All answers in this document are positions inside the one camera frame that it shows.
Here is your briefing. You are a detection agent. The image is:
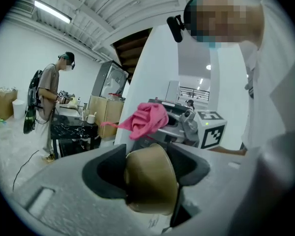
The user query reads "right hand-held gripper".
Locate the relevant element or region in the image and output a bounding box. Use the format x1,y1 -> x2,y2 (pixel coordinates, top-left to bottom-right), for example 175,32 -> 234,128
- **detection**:
135,110 -> 228,150

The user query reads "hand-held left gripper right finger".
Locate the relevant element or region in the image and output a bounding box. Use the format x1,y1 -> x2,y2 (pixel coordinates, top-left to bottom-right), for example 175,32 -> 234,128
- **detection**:
162,143 -> 260,236

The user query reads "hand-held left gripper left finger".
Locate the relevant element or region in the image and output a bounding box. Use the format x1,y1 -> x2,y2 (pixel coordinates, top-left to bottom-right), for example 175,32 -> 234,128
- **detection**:
12,143 -> 150,236

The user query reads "pink cloth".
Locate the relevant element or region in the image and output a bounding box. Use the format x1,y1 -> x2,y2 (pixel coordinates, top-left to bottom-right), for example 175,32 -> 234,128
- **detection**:
100,102 -> 170,141

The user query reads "gold bowl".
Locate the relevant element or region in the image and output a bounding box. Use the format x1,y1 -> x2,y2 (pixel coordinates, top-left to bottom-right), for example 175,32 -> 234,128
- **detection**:
124,143 -> 180,216

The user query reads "person's right forearm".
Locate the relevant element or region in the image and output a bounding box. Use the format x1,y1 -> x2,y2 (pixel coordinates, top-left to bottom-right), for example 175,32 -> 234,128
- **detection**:
208,145 -> 248,156

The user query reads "black metal railing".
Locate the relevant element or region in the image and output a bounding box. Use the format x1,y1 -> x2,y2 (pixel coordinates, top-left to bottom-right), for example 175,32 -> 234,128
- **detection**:
179,86 -> 209,103

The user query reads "tall cardboard box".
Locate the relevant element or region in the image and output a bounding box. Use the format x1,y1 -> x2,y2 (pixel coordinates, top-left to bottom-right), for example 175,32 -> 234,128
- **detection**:
88,94 -> 125,139

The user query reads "black marble table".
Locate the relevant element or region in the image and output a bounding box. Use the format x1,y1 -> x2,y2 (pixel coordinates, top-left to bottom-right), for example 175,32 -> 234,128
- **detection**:
50,114 -> 99,158

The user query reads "white mug with spoon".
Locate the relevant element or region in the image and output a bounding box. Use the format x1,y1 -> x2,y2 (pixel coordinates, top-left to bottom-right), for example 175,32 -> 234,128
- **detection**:
85,112 -> 97,124

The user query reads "grey refrigerator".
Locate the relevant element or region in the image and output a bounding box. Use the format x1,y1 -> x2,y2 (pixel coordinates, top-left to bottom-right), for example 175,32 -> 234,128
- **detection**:
91,60 -> 129,101

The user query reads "wooden staircase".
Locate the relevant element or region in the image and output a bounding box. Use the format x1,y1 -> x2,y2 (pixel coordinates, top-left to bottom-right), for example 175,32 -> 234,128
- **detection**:
112,28 -> 153,83

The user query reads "white countertop basin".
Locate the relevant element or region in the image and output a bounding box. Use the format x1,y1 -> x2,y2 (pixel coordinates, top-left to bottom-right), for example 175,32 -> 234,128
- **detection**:
59,104 -> 83,118

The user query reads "white waste bin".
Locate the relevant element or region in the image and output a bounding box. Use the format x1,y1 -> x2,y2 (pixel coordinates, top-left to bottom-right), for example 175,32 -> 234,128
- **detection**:
12,99 -> 26,119

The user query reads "person's white t-shirt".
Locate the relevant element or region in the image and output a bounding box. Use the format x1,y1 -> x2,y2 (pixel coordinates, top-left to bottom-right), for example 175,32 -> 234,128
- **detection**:
238,0 -> 295,152

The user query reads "plain cardboard box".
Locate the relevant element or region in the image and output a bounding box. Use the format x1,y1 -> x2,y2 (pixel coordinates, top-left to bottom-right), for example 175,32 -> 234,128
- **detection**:
0,87 -> 18,120

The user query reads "person's head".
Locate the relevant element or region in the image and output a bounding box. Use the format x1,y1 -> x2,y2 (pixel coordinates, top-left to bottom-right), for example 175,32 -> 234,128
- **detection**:
183,0 -> 265,49

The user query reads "long ceiling light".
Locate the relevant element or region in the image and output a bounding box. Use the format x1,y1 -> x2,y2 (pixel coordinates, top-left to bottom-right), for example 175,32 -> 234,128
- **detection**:
33,0 -> 72,24

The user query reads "black floor cable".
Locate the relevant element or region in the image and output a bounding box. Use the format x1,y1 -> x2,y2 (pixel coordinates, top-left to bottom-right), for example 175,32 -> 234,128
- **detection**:
12,150 -> 40,192

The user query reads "black head camera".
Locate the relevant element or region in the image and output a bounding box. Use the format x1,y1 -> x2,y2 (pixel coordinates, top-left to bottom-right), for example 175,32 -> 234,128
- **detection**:
166,15 -> 189,43

